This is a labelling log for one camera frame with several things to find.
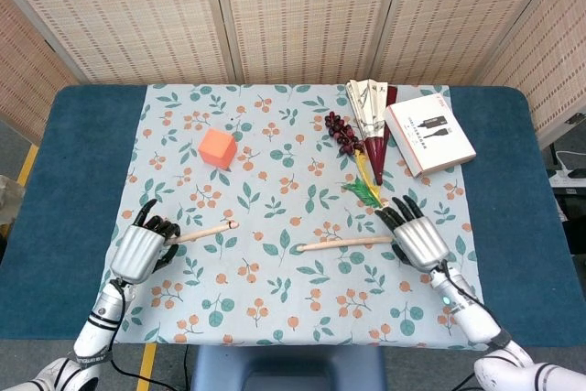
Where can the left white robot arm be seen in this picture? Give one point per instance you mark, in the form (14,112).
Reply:
(98,322)

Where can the green yellow artificial plant sprig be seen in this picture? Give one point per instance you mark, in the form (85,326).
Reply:
(366,189)

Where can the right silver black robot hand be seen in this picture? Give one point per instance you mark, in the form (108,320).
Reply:
(419,240)

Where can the woven bamboo screen panel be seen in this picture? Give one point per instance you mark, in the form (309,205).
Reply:
(27,79)
(467,15)
(307,15)
(128,15)
(549,66)

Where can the white power strip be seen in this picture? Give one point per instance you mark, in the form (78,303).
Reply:
(567,178)

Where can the blue felt table cover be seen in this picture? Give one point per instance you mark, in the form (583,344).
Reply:
(68,157)

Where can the orange cube block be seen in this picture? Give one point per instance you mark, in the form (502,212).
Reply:
(217,148)

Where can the floral leaf print tablecloth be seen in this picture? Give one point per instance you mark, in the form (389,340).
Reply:
(284,189)

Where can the folding fan with red ribs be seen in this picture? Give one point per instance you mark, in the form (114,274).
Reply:
(372,134)

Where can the wooden stick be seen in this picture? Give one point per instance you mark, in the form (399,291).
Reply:
(343,243)
(201,234)

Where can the dark red grape bunch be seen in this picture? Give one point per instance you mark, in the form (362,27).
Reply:
(343,134)

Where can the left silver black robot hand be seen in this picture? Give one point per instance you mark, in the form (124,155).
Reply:
(137,251)

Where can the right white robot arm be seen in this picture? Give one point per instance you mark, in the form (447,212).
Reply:
(471,318)

